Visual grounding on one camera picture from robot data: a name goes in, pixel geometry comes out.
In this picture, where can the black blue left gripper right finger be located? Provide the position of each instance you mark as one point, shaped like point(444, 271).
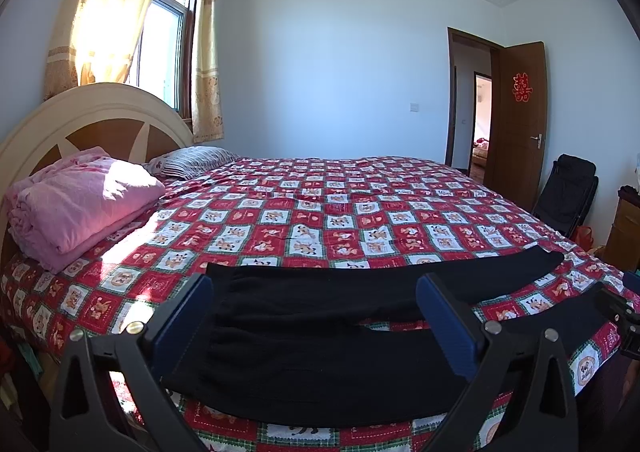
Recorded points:
point(541, 413)

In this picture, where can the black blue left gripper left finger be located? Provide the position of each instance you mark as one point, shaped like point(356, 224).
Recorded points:
point(86, 414)

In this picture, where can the black pants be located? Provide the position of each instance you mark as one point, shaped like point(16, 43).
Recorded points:
point(316, 347)

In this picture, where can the wooden bedside cabinet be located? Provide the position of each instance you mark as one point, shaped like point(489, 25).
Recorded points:
point(623, 246)

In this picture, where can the red plastic bag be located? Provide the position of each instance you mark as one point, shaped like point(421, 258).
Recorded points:
point(583, 237)

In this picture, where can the black folding chair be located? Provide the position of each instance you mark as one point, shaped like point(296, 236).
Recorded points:
point(568, 194)

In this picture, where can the folded pink quilt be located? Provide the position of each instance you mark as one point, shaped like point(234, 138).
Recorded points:
point(64, 209)

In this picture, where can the striped grey pillow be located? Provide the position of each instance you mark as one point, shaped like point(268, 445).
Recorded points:
point(190, 162)

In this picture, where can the brown wooden door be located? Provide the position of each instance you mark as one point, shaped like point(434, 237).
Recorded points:
point(514, 163)

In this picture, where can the red patchwork bedspread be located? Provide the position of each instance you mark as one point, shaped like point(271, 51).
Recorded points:
point(348, 214)

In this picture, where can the cream wooden headboard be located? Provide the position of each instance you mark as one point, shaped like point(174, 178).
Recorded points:
point(126, 122)

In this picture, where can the red double happiness decal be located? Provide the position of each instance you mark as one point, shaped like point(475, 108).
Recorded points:
point(521, 89)

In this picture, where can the yellow right curtain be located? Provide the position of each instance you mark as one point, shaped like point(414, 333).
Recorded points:
point(206, 113)

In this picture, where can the yellow curtain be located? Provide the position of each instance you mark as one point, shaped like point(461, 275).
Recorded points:
point(92, 41)
point(206, 113)

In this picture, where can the brown framed window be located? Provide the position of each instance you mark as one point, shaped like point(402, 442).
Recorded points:
point(162, 60)

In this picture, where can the yellow left curtain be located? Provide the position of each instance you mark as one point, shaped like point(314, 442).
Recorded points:
point(92, 41)

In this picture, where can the silver door handle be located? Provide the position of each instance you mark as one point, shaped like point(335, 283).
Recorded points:
point(537, 140)

